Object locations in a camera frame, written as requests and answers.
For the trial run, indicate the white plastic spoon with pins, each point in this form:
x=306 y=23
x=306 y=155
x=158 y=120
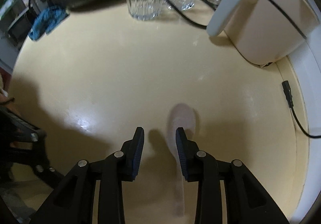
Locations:
x=181 y=118

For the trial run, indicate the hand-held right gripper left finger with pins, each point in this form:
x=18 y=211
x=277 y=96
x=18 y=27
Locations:
x=137 y=153

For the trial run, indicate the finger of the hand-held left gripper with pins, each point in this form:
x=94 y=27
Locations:
x=42 y=161

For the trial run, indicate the blue cloth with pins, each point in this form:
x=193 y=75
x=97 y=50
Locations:
x=47 y=20

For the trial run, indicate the beige electric kettle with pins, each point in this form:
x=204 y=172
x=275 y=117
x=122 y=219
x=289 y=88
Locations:
x=263 y=25

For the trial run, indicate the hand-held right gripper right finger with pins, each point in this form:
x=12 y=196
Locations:
x=181 y=153

